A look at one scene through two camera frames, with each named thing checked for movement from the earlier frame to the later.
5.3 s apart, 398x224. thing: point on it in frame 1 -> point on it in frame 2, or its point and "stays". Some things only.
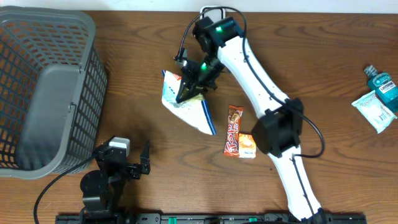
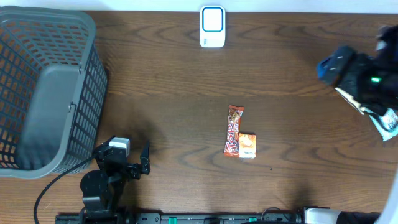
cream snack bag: [195, 111] -> [351, 100]
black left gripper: [135, 170] stays
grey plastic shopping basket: [53, 88] stays
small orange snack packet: [247, 146] stays
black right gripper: [186, 81] -> [362, 63]
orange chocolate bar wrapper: [232, 144] stays
